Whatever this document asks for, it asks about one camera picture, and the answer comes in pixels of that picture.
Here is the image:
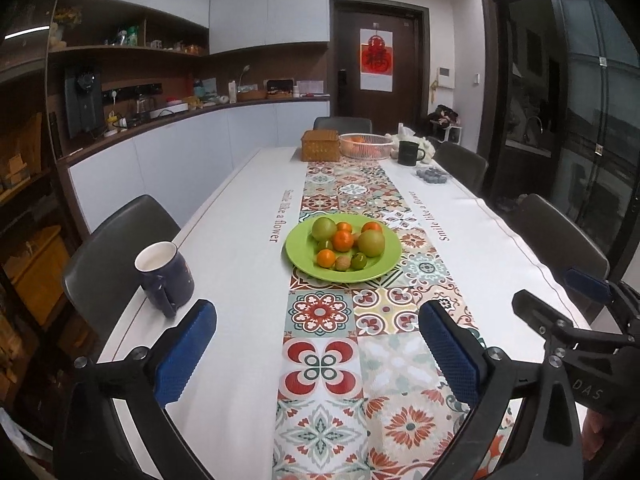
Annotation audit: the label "navy blue mug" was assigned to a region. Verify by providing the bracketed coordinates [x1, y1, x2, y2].
[135, 241, 195, 318]

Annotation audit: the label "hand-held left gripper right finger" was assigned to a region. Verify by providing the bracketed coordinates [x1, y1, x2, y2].
[417, 300, 586, 480]

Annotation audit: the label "white fruit basket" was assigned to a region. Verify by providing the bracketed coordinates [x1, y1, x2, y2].
[339, 132, 394, 161]

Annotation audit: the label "dark grey chair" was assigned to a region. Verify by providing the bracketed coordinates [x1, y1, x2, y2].
[434, 141, 489, 196]
[505, 193, 611, 326]
[313, 116, 373, 136]
[62, 195, 182, 341]

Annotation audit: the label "white upper cabinets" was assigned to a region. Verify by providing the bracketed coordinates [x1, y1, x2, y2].
[57, 0, 330, 56]

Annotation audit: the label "white floral patterned tablecloth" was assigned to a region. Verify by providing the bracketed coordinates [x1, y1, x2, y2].
[95, 146, 596, 480]

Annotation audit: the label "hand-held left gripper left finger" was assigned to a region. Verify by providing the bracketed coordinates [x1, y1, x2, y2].
[52, 299, 218, 480]

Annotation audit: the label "red and white wall calendar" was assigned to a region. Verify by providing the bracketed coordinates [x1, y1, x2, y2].
[360, 28, 394, 92]

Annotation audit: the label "white crumpled cloth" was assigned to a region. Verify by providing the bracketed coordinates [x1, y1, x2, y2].
[385, 122, 441, 161]

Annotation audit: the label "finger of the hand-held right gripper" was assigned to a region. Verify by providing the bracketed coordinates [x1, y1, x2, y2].
[512, 289, 640, 361]
[565, 268, 640, 321]

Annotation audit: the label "black bag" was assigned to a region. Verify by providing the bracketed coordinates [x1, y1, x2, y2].
[427, 105, 460, 128]

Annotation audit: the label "white lower cabinets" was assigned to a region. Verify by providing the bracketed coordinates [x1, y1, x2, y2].
[67, 100, 332, 236]

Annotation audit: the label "dark green mug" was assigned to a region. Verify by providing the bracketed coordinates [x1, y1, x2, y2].
[397, 141, 426, 167]

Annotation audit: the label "green plate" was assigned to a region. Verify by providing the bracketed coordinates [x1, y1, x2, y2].
[285, 212, 403, 284]

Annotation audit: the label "black water dispenser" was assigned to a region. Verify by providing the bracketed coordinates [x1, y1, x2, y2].
[64, 66, 102, 139]

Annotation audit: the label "cardboard boxes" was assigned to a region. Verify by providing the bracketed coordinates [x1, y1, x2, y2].
[0, 110, 46, 196]

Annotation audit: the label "yellow flower bouquet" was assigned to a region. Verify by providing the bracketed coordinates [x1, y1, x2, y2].
[54, 6, 83, 28]

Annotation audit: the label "dark wooden door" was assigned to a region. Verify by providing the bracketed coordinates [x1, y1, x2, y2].
[330, 0, 431, 133]

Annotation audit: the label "person's right hand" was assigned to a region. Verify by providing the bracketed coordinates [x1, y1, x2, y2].
[582, 407, 613, 463]

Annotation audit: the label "large green apple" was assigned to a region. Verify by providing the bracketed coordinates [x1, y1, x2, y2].
[357, 229, 386, 258]
[311, 216, 337, 241]

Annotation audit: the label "woven brown basket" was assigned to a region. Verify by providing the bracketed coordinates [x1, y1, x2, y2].
[300, 129, 342, 162]

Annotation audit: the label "glass sliding door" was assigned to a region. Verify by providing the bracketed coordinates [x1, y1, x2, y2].
[547, 0, 640, 281]

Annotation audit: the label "white cabinets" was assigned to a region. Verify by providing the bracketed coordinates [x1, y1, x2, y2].
[67, 100, 332, 236]
[57, 0, 330, 56]

